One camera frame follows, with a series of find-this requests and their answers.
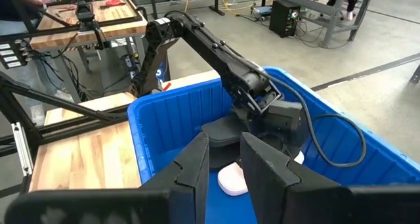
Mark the person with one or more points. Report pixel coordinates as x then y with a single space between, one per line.
349 4
23 0

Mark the computer with blue light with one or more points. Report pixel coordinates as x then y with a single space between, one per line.
161 71

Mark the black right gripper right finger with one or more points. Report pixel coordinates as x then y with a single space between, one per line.
272 184

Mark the blue device box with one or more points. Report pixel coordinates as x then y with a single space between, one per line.
262 12

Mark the grey metal table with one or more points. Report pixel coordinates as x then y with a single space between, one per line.
331 10

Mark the blue plastic bin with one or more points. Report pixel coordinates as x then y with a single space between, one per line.
170 119

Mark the wooden top workbench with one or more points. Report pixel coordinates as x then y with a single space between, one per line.
98 23

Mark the black computer tower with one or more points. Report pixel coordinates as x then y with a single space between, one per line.
284 18

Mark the labelled power strip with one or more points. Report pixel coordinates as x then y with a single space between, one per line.
10 54

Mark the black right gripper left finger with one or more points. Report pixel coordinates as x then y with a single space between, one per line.
187 191

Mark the white slide sandal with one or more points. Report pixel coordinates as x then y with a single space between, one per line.
299 157

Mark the silver aluminium extrusion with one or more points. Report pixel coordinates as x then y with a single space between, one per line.
22 148

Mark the black slide sandal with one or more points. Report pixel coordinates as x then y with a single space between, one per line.
223 130

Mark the black aluminium table frame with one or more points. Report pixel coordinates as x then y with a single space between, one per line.
59 102

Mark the white round object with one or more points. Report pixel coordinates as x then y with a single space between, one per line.
233 181

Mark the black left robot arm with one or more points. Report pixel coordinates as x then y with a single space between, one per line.
210 50

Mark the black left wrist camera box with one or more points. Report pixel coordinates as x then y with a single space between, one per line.
283 117

